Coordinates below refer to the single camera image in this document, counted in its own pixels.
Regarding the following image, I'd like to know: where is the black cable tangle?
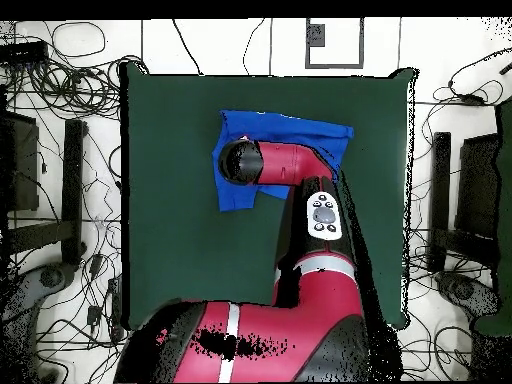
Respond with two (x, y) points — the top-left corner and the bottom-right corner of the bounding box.
(0, 21), (149, 121)

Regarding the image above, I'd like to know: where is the blue printed t-shirt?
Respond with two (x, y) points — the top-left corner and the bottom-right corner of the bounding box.
(210, 109), (355, 213)

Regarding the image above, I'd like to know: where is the black box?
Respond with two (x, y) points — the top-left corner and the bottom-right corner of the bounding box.
(454, 133), (501, 238)
(0, 109), (40, 212)

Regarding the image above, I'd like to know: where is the black power strip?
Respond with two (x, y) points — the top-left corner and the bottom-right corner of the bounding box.
(0, 40), (50, 65)
(106, 275), (123, 341)

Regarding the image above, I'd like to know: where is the black cable with connector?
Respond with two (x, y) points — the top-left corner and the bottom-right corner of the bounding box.
(433, 47), (512, 107)

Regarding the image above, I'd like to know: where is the gray office chair base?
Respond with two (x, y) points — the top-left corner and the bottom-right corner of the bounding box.
(0, 261), (79, 321)
(434, 270), (503, 319)

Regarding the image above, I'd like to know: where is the black stand frame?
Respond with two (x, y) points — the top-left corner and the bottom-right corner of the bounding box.
(7, 118), (87, 267)
(427, 131), (501, 273)

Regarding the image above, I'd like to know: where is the green cloth on side table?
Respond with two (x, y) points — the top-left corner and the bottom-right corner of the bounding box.
(473, 99), (512, 337)

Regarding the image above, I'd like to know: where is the dark green table cloth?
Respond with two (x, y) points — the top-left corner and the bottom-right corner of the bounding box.
(119, 61), (417, 331)

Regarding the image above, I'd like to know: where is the dark square floor tag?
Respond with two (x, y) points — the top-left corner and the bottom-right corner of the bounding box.
(306, 23), (326, 47)

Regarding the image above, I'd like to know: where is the thin black cable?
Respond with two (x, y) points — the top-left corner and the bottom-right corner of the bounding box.
(169, 17), (203, 77)
(241, 17), (266, 76)

